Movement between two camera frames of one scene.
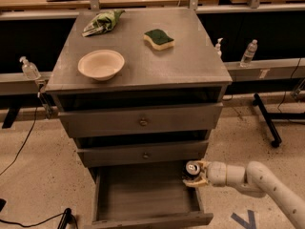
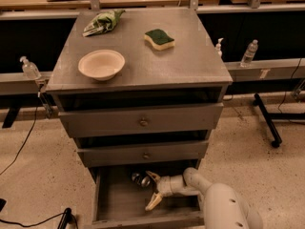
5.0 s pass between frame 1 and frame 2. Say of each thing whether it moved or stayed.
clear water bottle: stayed
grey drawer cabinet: stayed
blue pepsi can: moved
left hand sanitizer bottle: stayed
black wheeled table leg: stayed
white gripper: moved
